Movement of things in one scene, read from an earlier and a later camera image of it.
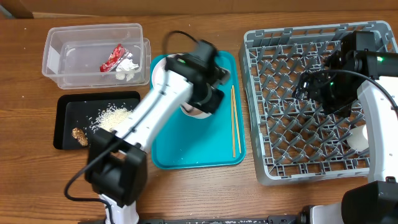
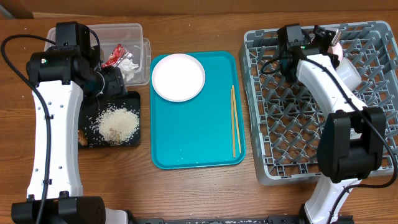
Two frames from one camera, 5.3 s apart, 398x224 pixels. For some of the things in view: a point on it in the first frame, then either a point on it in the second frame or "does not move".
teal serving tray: x=217 y=142 does not move
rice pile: x=110 y=117 does not move
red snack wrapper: x=118 y=54 does not move
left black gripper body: x=206 y=96 to x=114 y=82
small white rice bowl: x=194 y=112 to x=336 y=50
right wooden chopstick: x=236 y=117 does not move
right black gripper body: x=336 y=92 to x=332 y=56
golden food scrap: x=80 y=135 does not move
